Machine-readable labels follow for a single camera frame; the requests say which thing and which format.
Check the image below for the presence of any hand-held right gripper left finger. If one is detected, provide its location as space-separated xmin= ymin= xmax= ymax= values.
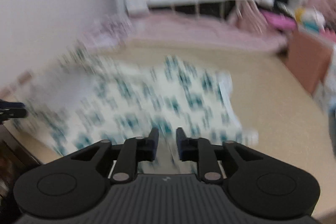
xmin=63 ymin=127 xmax=159 ymax=185

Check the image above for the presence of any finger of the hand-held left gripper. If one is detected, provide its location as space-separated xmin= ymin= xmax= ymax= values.
xmin=0 ymin=99 xmax=28 ymax=120

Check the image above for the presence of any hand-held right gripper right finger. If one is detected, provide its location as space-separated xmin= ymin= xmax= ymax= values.
xmin=176 ymin=127 xmax=265 ymax=185

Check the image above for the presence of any white teal patterned garment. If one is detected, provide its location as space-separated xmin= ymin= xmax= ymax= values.
xmin=16 ymin=55 xmax=259 ymax=159

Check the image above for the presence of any beige bed mat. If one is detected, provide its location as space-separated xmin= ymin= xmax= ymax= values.
xmin=0 ymin=39 xmax=336 ymax=222

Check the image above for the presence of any pink blanket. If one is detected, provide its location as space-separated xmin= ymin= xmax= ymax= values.
xmin=84 ymin=1 xmax=289 ymax=54

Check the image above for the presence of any purple floral printed cloth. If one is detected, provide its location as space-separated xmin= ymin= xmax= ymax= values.
xmin=81 ymin=15 xmax=135 ymax=49

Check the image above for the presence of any brown cardboard box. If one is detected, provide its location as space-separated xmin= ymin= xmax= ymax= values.
xmin=285 ymin=29 xmax=335 ymax=95

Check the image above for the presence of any bright pink object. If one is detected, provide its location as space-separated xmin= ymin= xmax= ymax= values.
xmin=262 ymin=10 xmax=298 ymax=31

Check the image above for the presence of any yellow white plush toy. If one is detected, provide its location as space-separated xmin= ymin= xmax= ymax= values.
xmin=294 ymin=6 xmax=327 ymax=33

